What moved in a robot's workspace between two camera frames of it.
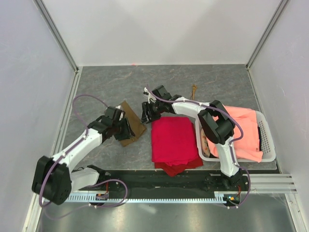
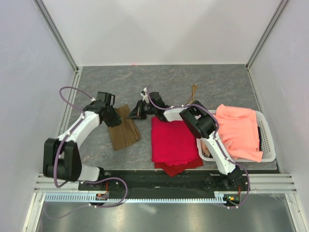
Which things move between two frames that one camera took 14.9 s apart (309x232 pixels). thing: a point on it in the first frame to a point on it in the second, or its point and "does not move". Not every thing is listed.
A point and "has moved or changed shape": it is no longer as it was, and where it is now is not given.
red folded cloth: x=174 y=140 does not move
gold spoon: x=194 y=87 does not move
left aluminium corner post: x=56 y=34 does not move
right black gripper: x=146 y=118 to x=135 y=112
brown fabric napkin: x=136 y=126 has moved or changed shape
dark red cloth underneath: x=175 y=170 does not move
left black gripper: x=127 y=132 to x=117 y=120
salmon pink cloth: x=247 y=147 does not move
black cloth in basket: x=259 y=138 does not move
